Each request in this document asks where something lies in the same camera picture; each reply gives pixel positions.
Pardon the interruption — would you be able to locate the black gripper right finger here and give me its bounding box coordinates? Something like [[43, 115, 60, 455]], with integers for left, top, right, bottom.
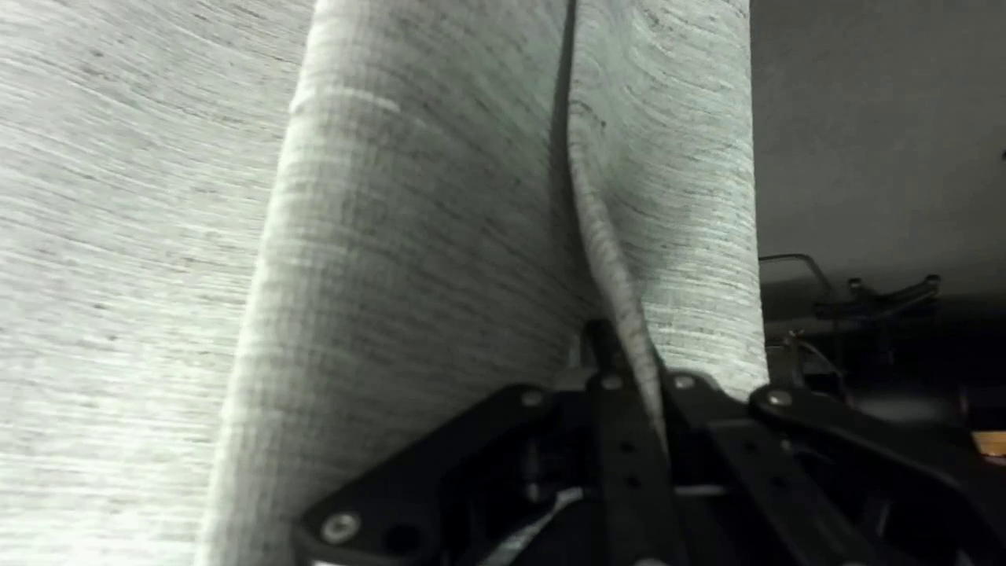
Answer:
[[665, 372, 1006, 566]]

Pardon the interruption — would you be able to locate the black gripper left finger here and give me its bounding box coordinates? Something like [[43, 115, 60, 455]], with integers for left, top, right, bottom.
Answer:
[[293, 321, 682, 566]]

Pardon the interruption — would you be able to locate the grey fabric curtain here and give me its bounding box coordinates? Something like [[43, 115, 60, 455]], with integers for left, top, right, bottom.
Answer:
[[0, 0, 766, 566]]

